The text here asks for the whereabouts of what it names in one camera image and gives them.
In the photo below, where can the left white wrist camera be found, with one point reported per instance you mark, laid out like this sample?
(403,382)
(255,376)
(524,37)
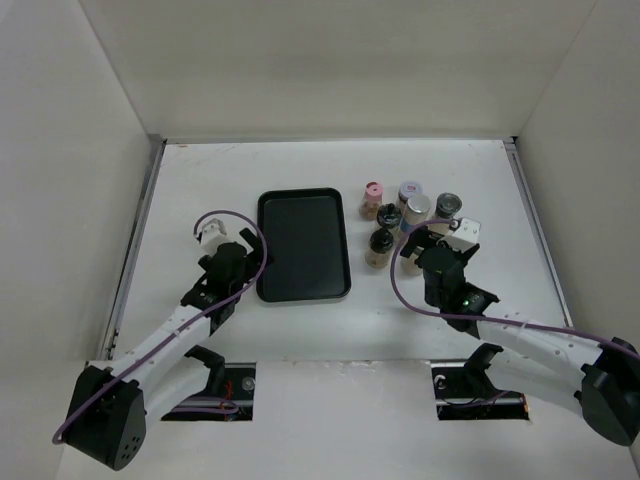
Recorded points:
(212,235)

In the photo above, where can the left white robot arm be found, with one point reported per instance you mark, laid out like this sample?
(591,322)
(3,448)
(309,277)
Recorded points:
(111,407)

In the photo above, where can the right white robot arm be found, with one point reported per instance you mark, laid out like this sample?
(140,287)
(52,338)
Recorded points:
(595,378)

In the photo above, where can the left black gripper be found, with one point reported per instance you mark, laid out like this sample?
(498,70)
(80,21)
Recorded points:
(255,258)

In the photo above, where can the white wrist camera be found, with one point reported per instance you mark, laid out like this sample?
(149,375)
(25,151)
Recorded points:
(212,235)
(463,234)

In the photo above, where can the silver lid blue label shaker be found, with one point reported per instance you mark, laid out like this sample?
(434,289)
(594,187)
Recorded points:
(416,210)

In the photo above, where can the yellow lid spice jar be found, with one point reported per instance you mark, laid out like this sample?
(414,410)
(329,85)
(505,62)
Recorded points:
(425,237)

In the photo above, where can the purple lid spice jar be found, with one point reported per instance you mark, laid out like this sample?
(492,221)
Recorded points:
(407,190)

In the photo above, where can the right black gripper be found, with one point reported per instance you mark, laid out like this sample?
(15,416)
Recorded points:
(421,237)

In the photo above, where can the pink lid spice jar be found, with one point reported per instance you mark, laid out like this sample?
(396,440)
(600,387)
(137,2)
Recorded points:
(372,200)

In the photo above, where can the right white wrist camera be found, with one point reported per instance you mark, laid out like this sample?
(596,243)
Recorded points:
(463,234)

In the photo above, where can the black cap bottle front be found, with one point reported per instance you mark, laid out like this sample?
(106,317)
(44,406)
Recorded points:
(381,243)

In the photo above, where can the black cap bottle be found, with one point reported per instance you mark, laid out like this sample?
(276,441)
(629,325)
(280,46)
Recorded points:
(381,243)
(388,217)

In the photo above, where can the clear top salt grinder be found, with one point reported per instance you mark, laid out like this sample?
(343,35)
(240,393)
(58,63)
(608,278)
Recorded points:
(447,206)

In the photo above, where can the black plastic tray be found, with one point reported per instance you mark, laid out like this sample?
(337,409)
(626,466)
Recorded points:
(306,237)

